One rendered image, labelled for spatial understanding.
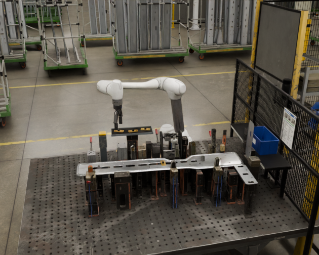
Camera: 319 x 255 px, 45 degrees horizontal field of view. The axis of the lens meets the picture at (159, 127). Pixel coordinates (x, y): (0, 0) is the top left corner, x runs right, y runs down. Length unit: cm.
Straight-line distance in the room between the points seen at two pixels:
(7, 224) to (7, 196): 55
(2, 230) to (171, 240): 208
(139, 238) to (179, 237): 29
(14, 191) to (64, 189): 152
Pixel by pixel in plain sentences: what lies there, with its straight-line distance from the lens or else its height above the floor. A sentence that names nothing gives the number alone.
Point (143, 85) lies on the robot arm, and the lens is 346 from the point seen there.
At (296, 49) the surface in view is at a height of 154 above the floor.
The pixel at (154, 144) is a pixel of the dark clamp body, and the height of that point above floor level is 108.
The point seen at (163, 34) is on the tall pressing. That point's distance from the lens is 1033.
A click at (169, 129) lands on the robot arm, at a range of 388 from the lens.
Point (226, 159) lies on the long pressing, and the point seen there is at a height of 100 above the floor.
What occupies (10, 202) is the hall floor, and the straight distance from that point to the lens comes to 478.
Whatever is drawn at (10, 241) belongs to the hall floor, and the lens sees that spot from 421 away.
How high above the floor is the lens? 258
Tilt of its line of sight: 24 degrees down
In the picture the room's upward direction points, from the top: straight up
